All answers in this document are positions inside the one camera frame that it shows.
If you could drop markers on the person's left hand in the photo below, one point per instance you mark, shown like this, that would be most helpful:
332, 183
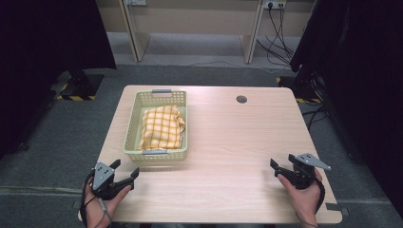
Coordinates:
104, 210

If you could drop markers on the white wall socket with plugs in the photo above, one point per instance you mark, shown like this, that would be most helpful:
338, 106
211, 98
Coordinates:
275, 3

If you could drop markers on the pale green plastic basket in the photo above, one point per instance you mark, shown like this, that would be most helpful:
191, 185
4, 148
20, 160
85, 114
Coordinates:
133, 139

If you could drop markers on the black curtain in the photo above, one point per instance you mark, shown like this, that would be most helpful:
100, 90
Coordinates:
364, 79
38, 47

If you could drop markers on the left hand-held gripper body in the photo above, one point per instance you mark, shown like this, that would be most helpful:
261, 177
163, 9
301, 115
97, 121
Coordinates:
103, 175

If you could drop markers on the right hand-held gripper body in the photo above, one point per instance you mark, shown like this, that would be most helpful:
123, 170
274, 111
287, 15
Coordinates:
304, 172

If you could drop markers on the yellow checked cloth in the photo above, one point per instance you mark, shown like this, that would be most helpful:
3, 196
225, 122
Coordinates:
162, 128

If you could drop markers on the black table corner bracket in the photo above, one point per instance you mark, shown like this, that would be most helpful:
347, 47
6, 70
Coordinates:
337, 208

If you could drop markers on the black stand base hazard tape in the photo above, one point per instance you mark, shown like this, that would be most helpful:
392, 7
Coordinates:
301, 91
80, 88

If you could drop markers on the person's right hand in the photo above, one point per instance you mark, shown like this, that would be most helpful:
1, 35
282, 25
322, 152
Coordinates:
302, 199

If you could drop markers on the beige wooden desk frame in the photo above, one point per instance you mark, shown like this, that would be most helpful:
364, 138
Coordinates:
196, 17

